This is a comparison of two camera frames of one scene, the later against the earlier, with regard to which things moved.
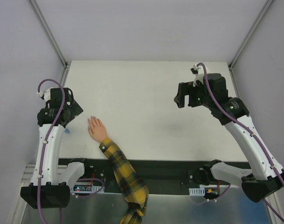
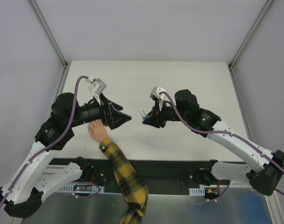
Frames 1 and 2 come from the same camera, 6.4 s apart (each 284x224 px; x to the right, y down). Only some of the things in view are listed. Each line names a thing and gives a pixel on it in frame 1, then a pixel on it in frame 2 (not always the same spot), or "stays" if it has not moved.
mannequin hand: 96,129 stays
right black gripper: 192,94 → 157,115
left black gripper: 74,109 → 107,114
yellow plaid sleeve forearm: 135,191 stays
